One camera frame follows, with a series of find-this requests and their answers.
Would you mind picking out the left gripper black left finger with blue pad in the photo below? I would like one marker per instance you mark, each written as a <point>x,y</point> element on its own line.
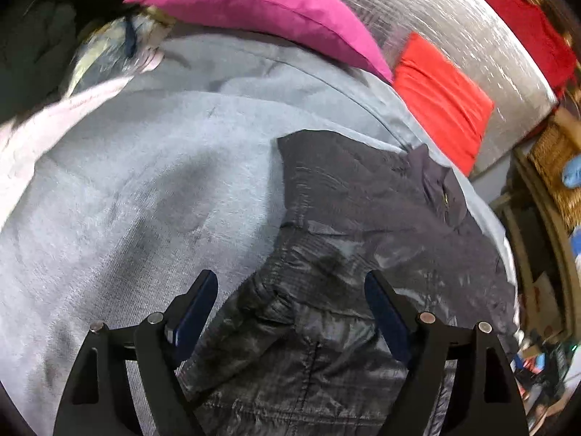
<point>97,399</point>

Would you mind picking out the dark quilted bomber jacket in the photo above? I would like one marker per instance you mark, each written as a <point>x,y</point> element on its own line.
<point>295,350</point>

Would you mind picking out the wooden side table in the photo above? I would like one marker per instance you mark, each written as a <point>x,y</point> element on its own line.
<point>548,284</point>

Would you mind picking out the grey fleece blanket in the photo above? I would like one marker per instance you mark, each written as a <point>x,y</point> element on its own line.
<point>178,173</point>

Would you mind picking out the light blue cloth in basket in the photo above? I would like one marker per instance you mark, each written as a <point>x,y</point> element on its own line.
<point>571,173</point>

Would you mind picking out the wicker basket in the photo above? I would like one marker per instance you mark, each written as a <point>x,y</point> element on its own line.
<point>550,153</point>

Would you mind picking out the red-orange pillow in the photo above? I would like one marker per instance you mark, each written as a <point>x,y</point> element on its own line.
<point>450,106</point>

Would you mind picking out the red blanket on railing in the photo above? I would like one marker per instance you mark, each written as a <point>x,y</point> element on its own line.
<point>546,46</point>

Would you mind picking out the clear plastic bag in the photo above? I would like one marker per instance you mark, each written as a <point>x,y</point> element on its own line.
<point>120,48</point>

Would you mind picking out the silver foil insulation panel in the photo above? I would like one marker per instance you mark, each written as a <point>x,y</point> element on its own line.
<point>475,38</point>

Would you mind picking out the black puffer coat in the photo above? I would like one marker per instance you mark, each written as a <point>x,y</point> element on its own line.
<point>37,40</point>

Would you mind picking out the magenta pillow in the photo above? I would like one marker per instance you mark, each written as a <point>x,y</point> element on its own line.
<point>326,26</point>

